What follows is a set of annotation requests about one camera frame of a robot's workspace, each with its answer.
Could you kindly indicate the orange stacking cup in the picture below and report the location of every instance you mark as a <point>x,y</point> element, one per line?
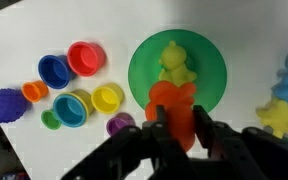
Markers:
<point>34,91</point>

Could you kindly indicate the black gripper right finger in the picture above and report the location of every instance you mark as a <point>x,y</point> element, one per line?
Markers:
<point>237,153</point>

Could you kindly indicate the teal stacking cup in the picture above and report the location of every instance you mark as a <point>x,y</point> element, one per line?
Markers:
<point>69,110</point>

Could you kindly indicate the olive yellow stacking cup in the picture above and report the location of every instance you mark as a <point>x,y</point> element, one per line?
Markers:
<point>87,98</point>

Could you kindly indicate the green stacking cup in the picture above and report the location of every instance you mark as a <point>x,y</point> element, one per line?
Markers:
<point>50,120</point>

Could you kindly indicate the red stacking cup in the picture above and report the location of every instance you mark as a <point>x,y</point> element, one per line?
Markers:
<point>85,58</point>

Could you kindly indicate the purple stacking cup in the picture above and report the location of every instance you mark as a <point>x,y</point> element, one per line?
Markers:
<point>119,124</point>

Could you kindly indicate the orange foam toy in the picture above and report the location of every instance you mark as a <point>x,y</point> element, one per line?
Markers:
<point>172,98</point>

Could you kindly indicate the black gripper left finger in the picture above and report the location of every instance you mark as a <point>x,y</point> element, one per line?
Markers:
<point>140,146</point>

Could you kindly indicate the yellow bear foam toy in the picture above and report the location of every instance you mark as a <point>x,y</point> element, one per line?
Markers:
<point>175,65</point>

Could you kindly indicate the blue stacking cup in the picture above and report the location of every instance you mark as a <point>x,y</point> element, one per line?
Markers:
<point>54,71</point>

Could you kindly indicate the green bowl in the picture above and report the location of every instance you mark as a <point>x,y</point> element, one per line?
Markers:
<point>205,60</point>

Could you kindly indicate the yellow star foam toy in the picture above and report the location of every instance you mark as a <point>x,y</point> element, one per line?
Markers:
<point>282,116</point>

